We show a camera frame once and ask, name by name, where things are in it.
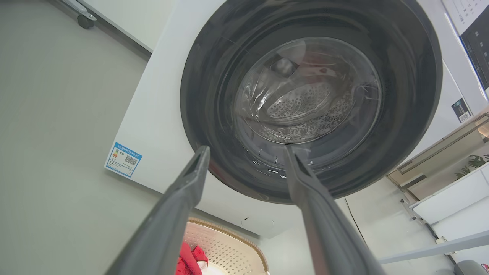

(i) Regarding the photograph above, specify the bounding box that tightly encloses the grey metal bar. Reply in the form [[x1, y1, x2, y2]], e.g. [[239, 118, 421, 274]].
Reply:
[[378, 231, 489, 265]]

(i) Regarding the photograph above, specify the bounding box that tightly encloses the white garment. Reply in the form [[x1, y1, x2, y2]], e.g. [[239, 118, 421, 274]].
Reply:
[[197, 261, 219, 275]]

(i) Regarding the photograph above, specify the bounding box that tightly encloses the white front-load washing machine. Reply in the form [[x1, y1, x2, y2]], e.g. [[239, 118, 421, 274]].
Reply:
[[104, 0, 489, 239]]

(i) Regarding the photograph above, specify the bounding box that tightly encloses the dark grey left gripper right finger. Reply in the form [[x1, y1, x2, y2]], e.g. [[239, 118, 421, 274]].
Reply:
[[283, 146, 386, 275]]

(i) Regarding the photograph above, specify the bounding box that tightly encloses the cream perforated laundry basket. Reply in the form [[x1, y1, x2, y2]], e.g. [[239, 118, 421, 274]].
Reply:
[[180, 218, 270, 275]]

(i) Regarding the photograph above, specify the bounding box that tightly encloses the round white filter cover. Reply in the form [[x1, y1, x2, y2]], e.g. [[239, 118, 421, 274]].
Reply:
[[241, 217, 275, 230]]

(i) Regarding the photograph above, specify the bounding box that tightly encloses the white cabinet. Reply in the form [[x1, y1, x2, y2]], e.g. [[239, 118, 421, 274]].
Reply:
[[411, 162, 489, 264]]

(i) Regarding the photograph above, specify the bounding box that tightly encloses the black caster wheel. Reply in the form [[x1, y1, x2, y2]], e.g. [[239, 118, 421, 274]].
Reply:
[[61, 0, 97, 29]]

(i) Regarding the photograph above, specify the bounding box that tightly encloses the green potted plant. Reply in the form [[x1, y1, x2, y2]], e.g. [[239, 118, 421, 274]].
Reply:
[[455, 154, 489, 180]]

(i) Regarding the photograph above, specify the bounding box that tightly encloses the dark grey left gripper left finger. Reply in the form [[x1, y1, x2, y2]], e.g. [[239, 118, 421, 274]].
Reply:
[[105, 146, 211, 275]]

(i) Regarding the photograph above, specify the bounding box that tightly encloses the black QR code sticker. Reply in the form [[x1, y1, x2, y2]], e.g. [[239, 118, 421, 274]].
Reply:
[[452, 98, 473, 123]]

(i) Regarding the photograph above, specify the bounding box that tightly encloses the round dark washing machine door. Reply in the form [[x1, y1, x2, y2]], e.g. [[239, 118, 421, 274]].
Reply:
[[180, 0, 444, 205]]

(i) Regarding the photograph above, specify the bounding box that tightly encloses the black washing machine control panel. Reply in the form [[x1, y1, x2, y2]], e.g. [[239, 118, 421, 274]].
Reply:
[[460, 15, 489, 90]]

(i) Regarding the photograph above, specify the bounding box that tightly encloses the blue energy label sticker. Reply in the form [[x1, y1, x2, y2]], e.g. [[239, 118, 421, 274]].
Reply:
[[104, 142, 142, 178]]

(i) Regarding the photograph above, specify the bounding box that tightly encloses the red garment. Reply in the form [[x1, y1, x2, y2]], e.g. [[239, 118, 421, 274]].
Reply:
[[176, 242, 209, 275]]

